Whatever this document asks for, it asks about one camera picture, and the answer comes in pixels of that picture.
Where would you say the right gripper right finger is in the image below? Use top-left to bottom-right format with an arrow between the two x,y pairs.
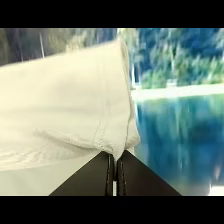
116,149 -> 182,197

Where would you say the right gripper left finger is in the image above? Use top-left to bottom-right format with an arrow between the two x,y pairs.
49,151 -> 116,197

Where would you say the white garment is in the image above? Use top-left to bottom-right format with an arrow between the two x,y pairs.
0,37 -> 141,197

